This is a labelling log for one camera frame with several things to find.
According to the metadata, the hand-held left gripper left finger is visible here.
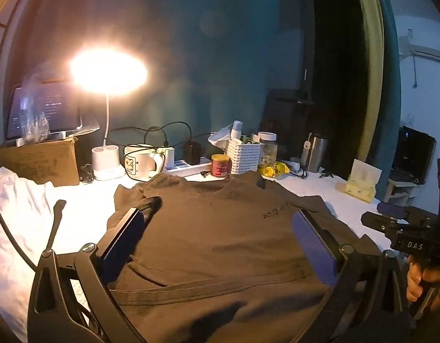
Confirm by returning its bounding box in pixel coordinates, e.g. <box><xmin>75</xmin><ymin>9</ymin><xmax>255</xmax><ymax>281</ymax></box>
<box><xmin>27</xmin><ymin>207</ymin><xmax>149</xmax><ymax>343</ymax></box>

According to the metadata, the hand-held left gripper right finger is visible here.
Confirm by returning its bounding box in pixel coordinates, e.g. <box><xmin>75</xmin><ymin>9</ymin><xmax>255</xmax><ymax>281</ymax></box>
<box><xmin>292</xmin><ymin>209</ymin><xmax>417</xmax><ymax>343</ymax></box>

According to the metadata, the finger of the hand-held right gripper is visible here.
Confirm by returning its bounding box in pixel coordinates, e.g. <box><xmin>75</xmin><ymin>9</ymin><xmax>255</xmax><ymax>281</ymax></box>
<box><xmin>361</xmin><ymin>202</ymin><xmax>435</xmax><ymax>238</ymax></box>

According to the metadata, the brown t-shirt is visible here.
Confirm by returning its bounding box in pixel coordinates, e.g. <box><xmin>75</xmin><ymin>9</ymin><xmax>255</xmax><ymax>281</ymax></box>
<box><xmin>107</xmin><ymin>169</ymin><xmax>385</xmax><ymax>343</ymax></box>

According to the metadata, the person's right hand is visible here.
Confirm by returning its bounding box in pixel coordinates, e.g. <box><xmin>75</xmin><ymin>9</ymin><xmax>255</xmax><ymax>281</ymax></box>
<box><xmin>406</xmin><ymin>257</ymin><xmax>440</xmax><ymax>311</ymax></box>

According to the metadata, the pale yellow tissue pack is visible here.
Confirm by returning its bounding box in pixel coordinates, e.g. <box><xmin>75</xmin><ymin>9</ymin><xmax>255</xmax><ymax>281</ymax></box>
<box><xmin>336</xmin><ymin>159</ymin><xmax>382</xmax><ymax>202</ymax></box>

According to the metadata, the white textured tablecloth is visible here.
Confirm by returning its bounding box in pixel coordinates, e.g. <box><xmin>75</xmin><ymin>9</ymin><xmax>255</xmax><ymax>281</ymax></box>
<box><xmin>0</xmin><ymin>166</ymin><xmax>410</xmax><ymax>343</ymax></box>

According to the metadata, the black electronic box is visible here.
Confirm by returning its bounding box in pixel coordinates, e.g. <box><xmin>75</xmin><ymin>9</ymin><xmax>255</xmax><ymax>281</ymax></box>
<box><xmin>392</xmin><ymin>126</ymin><xmax>436</xmax><ymax>185</ymax></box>

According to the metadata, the white desk lamp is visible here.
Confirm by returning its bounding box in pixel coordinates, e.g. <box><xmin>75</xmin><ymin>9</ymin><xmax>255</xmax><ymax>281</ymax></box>
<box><xmin>70</xmin><ymin>48</ymin><xmax>149</xmax><ymax>181</ymax></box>

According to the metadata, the white cartoon mug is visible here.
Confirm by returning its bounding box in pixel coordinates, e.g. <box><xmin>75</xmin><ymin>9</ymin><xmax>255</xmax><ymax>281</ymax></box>
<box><xmin>124</xmin><ymin>144</ymin><xmax>164</xmax><ymax>182</ymax></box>

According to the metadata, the yellow snack packet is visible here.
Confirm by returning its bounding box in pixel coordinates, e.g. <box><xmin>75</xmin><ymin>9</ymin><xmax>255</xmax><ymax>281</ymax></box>
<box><xmin>257</xmin><ymin>162</ymin><xmax>290</xmax><ymax>178</ymax></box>

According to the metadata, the steel thermos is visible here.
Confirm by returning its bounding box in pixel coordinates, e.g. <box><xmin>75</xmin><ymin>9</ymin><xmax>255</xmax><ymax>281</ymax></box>
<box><xmin>300</xmin><ymin>133</ymin><xmax>328</xmax><ymax>173</ymax></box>

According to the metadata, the white charger plug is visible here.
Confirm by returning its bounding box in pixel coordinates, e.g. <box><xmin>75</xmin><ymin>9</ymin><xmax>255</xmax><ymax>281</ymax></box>
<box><xmin>157</xmin><ymin>146</ymin><xmax>175</xmax><ymax>167</ymax></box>

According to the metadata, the white power strip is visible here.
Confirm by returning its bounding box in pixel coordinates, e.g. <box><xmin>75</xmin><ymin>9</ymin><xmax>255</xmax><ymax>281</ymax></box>
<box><xmin>163</xmin><ymin>157</ymin><xmax>213</xmax><ymax>176</ymax></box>

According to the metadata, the clear jar with white lid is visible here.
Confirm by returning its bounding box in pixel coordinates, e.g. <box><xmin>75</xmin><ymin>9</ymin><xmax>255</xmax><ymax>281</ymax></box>
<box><xmin>257</xmin><ymin>132</ymin><xmax>278</xmax><ymax>165</ymax></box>

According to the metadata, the black charger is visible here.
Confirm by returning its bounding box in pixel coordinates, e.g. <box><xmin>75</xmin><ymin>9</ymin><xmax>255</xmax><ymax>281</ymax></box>
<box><xmin>184</xmin><ymin>142</ymin><xmax>202</xmax><ymax>165</ymax></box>

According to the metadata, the white garment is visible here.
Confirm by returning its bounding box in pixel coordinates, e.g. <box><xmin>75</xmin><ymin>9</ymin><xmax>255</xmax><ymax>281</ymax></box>
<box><xmin>0</xmin><ymin>166</ymin><xmax>68</xmax><ymax>333</ymax></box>

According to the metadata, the white perforated basket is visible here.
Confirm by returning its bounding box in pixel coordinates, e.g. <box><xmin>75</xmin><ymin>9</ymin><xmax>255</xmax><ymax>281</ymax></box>
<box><xmin>227</xmin><ymin>139</ymin><xmax>261</xmax><ymax>175</ymax></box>

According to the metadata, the cardboard box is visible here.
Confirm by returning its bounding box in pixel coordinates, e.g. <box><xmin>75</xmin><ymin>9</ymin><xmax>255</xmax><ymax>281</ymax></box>
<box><xmin>0</xmin><ymin>137</ymin><xmax>80</xmax><ymax>186</ymax></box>

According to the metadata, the red can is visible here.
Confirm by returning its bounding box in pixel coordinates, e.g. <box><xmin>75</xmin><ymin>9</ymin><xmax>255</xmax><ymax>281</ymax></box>
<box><xmin>211</xmin><ymin>154</ymin><xmax>232</xmax><ymax>178</ymax></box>

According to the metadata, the dark cabinet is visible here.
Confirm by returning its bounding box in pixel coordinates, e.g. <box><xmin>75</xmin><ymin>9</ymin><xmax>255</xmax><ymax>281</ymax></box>
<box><xmin>259</xmin><ymin>89</ymin><xmax>315</xmax><ymax>161</ymax></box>

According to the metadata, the white tissue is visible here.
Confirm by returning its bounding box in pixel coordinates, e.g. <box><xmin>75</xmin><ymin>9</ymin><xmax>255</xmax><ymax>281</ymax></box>
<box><xmin>208</xmin><ymin>123</ymin><xmax>235</xmax><ymax>148</ymax></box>

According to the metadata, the laptop screen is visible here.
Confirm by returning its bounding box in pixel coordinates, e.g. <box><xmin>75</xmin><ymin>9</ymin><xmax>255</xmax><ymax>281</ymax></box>
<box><xmin>5</xmin><ymin>84</ymin><xmax>83</xmax><ymax>140</ymax></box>

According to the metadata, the clear plastic bag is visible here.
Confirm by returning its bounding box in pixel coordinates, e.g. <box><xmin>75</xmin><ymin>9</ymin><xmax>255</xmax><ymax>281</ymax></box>
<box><xmin>18</xmin><ymin>75</ymin><xmax>51</xmax><ymax>141</ymax></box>

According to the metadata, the white air conditioner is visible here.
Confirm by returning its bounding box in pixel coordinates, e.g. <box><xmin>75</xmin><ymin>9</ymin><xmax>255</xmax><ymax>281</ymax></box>
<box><xmin>399</xmin><ymin>29</ymin><xmax>440</xmax><ymax>61</ymax></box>

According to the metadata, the teal curtain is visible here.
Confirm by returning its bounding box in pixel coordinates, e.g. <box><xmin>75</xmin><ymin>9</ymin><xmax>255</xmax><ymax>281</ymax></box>
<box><xmin>0</xmin><ymin>0</ymin><xmax>314</xmax><ymax>172</ymax></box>

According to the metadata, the black strap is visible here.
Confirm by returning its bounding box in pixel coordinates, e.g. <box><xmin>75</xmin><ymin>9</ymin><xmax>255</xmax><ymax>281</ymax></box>
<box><xmin>44</xmin><ymin>199</ymin><xmax>68</xmax><ymax>254</ymax></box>

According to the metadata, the thin black charger cable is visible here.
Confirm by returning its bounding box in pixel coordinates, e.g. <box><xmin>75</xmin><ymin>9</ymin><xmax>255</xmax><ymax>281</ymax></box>
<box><xmin>109</xmin><ymin>121</ymin><xmax>221</xmax><ymax>151</ymax></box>

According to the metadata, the olive door frame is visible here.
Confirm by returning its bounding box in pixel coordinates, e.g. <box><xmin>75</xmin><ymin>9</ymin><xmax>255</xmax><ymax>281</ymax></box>
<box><xmin>350</xmin><ymin>0</ymin><xmax>385</xmax><ymax>165</ymax></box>

